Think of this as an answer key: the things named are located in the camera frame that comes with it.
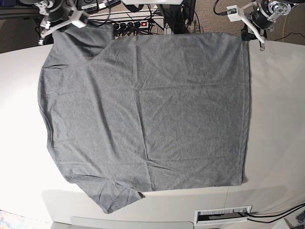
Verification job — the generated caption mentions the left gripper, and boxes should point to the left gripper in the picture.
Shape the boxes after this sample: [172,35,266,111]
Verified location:
[241,8,274,41]

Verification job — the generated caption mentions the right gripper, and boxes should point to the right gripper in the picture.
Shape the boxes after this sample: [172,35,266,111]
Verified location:
[44,4,71,32]

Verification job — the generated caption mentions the grey T-shirt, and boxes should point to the grey T-shirt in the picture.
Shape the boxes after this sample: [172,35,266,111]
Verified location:
[38,24,251,214]

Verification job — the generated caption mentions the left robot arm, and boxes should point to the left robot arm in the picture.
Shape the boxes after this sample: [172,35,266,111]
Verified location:
[241,0,304,41]

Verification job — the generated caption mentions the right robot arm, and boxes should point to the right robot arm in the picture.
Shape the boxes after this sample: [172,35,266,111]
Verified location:
[19,0,71,33]

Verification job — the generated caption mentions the white power strip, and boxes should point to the white power strip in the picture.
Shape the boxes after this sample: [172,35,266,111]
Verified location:
[112,21,150,32]

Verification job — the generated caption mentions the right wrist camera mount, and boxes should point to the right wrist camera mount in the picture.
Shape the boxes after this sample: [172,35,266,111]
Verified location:
[34,0,89,46]

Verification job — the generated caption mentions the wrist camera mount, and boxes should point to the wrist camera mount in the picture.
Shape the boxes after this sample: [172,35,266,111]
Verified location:
[34,0,89,46]
[226,1,266,51]

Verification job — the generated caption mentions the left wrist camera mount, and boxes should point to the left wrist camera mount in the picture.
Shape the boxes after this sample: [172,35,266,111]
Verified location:
[226,1,266,51]

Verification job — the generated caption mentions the yellow cable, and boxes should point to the yellow cable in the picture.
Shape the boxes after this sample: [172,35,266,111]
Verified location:
[282,15,288,42]

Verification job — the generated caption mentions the black floor cable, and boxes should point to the black floor cable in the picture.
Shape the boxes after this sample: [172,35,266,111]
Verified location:
[213,0,229,16]

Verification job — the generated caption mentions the white overhead camera mount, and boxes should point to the white overhead camera mount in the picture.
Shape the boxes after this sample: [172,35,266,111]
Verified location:
[122,0,183,5]

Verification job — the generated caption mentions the black cable pair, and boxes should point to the black cable pair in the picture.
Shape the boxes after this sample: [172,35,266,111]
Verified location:
[246,204,305,224]

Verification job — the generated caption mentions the table cable grommet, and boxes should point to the table cable grommet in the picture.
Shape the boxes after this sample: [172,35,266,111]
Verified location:
[194,205,252,226]

